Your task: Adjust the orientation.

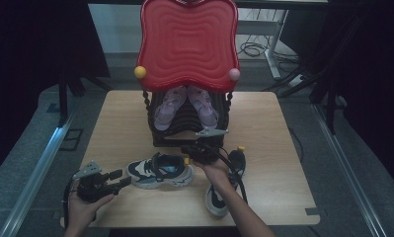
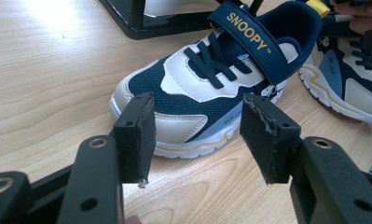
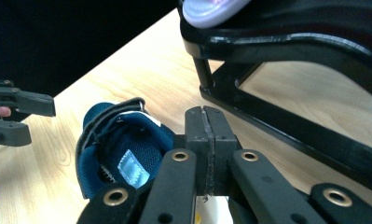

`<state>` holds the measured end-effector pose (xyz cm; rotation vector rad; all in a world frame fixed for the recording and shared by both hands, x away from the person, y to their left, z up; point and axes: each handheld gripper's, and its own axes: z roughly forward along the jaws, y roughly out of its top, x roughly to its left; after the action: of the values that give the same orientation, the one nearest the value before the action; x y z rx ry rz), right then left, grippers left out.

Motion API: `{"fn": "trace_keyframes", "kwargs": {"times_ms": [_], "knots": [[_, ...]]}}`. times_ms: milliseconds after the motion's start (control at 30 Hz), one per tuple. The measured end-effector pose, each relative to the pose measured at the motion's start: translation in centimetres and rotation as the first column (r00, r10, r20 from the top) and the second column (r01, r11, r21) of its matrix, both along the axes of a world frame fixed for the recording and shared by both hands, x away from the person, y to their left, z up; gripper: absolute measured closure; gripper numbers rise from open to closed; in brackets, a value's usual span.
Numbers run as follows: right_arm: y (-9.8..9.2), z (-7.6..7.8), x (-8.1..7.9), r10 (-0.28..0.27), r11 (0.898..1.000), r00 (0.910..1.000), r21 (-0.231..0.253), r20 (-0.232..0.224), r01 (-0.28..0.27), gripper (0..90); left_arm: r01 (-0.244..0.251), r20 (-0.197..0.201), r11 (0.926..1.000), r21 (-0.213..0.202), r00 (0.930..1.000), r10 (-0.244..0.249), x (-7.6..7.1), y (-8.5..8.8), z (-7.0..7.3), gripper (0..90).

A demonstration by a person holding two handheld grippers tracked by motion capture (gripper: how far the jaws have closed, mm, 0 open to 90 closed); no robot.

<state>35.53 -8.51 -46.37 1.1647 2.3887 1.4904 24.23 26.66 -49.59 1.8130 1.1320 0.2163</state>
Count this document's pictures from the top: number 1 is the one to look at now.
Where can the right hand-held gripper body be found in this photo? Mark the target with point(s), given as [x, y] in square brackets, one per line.
[207, 153]

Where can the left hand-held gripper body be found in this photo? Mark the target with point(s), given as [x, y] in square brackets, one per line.
[92, 187]

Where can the navy and white sneaker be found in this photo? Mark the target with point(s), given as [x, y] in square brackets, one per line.
[160, 173]
[217, 202]

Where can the purple sneaker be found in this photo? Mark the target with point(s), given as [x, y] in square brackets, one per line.
[168, 108]
[204, 107]

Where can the red and black shoe rack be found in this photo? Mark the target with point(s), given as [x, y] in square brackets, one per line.
[188, 46]

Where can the person's right hand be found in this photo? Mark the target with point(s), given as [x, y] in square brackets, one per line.
[216, 173]

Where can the person's left hand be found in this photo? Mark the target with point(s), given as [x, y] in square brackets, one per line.
[86, 210]

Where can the black floor tape marks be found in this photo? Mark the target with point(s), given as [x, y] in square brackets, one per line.
[72, 140]

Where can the black stand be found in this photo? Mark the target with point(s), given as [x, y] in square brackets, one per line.
[331, 108]
[63, 102]

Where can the white power strip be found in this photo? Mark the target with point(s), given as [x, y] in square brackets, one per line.
[297, 80]

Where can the black tape strip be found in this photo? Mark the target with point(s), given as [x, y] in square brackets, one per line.
[313, 211]

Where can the black curtain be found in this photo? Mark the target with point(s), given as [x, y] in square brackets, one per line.
[30, 65]
[372, 82]

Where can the aluminium rail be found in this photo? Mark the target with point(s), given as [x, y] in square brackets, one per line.
[36, 177]
[346, 171]

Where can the white desk frame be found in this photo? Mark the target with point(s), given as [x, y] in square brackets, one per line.
[273, 49]

